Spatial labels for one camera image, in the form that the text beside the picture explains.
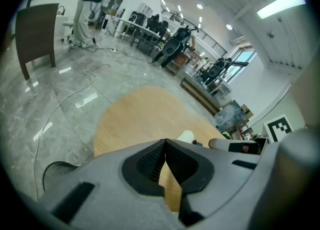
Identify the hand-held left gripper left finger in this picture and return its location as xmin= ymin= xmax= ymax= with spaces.
xmin=41 ymin=138 xmax=186 ymax=230

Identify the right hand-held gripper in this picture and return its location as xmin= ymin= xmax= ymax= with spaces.
xmin=208 ymin=113 xmax=294 ymax=155

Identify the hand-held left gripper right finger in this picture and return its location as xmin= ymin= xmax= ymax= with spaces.
xmin=164 ymin=138 xmax=262 ymax=227

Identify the brown cardboard box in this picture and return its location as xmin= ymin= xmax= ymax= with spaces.
xmin=240 ymin=103 xmax=254 ymax=119

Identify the white paper roll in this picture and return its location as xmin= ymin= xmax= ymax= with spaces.
xmin=175 ymin=129 xmax=195 ymax=144

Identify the low wooden platform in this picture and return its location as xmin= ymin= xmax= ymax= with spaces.
xmin=180 ymin=75 xmax=221 ymax=116

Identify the long ceiling light panel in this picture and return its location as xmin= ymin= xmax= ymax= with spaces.
xmin=255 ymin=0 xmax=307 ymax=20

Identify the black metal railing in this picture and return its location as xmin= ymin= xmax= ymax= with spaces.
xmin=161 ymin=8 xmax=228 ymax=55

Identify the long white table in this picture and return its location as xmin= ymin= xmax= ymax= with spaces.
xmin=113 ymin=17 xmax=161 ymax=47

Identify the white stool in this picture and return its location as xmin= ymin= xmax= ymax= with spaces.
xmin=61 ymin=15 xmax=75 ymax=43

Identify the dark brown wooden desk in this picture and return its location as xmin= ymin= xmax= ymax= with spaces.
xmin=14 ymin=3 xmax=60 ymax=81

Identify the black cable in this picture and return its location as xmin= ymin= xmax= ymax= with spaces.
xmin=42 ymin=160 xmax=79 ymax=193

